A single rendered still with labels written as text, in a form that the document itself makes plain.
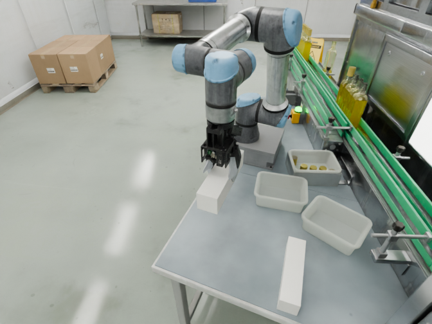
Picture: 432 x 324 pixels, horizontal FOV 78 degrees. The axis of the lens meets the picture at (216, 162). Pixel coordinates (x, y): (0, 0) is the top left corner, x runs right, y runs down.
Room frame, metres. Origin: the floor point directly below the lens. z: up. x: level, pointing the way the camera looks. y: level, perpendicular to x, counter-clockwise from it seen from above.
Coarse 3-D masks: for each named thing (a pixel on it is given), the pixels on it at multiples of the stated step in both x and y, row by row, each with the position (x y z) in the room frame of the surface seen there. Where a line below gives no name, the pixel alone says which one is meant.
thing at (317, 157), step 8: (296, 152) 1.10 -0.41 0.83; (304, 152) 1.09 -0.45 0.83; (312, 152) 1.09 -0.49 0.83; (320, 152) 1.09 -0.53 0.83; (328, 152) 1.09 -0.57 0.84; (304, 160) 1.09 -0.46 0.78; (312, 160) 1.09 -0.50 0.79; (320, 160) 1.09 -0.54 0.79; (328, 160) 1.07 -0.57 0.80; (336, 160) 1.02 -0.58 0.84; (296, 168) 0.95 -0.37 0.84; (328, 168) 1.04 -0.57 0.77; (336, 168) 0.97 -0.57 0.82
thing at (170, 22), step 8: (152, 16) 6.59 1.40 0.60; (160, 16) 6.57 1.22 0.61; (168, 16) 6.55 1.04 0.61; (176, 16) 6.54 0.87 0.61; (160, 24) 6.57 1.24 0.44; (168, 24) 6.54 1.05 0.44; (176, 24) 6.53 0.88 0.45; (160, 32) 6.58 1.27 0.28; (168, 32) 6.55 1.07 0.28; (176, 32) 6.53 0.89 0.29
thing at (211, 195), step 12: (216, 168) 0.62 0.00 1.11; (228, 168) 0.62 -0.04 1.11; (240, 168) 0.69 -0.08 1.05; (204, 180) 0.57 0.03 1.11; (216, 180) 0.57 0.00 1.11; (228, 180) 0.57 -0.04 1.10; (204, 192) 0.52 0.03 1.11; (216, 192) 0.52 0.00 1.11; (204, 204) 0.51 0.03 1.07; (216, 204) 0.49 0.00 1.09
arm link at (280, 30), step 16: (256, 16) 1.03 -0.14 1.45; (272, 16) 1.01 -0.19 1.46; (288, 16) 0.99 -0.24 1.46; (256, 32) 1.01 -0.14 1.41; (272, 32) 0.99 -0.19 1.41; (288, 32) 0.97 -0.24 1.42; (272, 48) 1.00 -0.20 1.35; (288, 48) 1.00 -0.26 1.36; (272, 64) 1.04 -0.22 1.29; (288, 64) 1.05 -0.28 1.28; (272, 80) 1.06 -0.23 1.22; (272, 96) 1.08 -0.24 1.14; (272, 112) 1.09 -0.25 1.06; (288, 112) 1.09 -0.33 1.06
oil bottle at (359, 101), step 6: (354, 96) 1.23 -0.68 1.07; (360, 96) 1.20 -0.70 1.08; (366, 96) 1.20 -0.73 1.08; (354, 102) 1.21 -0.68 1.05; (360, 102) 1.20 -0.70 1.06; (348, 108) 1.24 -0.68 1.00; (354, 108) 1.20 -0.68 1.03; (360, 108) 1.20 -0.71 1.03; (348, 114) 1.22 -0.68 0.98; (354, 114) 1.20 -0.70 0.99; (360, 114) 1.20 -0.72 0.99; (354, 120) 1.20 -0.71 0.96; (354, 126) 1.20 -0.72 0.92
